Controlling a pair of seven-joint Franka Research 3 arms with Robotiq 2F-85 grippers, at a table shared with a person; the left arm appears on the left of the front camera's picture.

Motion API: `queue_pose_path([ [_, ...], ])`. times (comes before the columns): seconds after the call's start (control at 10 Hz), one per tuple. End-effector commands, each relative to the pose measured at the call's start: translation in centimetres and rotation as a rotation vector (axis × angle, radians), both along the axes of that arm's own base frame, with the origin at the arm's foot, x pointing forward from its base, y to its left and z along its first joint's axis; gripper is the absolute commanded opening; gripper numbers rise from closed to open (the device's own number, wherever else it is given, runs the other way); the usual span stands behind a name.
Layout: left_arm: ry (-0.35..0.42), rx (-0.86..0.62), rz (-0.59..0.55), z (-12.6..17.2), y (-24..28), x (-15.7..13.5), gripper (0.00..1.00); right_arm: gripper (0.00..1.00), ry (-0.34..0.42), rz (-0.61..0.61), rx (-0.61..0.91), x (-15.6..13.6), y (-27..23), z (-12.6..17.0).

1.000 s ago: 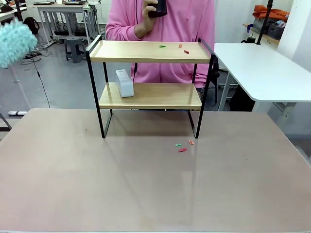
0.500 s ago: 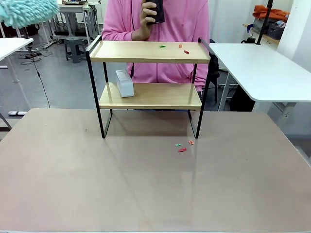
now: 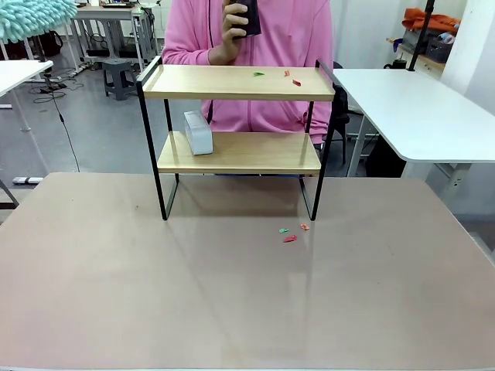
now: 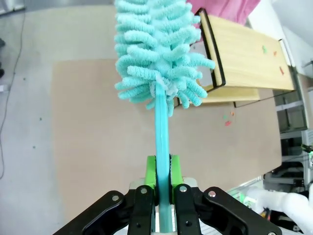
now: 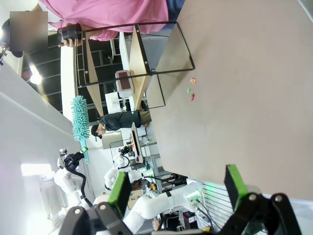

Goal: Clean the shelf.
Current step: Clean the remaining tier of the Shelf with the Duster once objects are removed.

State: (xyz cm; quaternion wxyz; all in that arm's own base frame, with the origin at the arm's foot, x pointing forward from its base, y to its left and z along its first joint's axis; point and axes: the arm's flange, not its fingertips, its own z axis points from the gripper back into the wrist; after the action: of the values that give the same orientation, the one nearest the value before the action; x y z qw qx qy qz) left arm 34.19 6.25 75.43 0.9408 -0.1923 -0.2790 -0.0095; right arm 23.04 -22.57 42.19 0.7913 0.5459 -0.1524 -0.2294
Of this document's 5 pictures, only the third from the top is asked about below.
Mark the small white table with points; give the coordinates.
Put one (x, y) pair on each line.
(19, 73)

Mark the black backpack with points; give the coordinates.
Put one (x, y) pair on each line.
(52, 44)

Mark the two-tier wood metal shelf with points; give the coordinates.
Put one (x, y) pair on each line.
(239, 89)

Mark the grey plastic stool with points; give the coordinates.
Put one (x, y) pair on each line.
(118, 75)

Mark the black stand pole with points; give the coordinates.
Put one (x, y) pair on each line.
(421, 35)
(40, 50)

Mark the large white table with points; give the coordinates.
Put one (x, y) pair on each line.
(410, 108)

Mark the white background desk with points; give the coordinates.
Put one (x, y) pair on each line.
(100, 11)

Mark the person in pink hoodie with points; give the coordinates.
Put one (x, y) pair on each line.
(286, 42)

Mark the black mesh pen holder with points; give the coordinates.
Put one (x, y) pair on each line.
(253, 19)

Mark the white power strip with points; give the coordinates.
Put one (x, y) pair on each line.
(27, 179)

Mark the grey storage crate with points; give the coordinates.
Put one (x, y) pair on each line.
(439, 48)

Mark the person's right hand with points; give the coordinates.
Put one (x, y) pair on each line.
(230, 42)

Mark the orange cloth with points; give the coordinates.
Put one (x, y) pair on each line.
(433, 21)

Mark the teal chenille duster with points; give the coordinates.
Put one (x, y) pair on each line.
(31, 19)

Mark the white digital alarm clock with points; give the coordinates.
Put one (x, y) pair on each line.
(199, 135)

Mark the black office chair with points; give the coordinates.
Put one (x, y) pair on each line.
(340, 112)

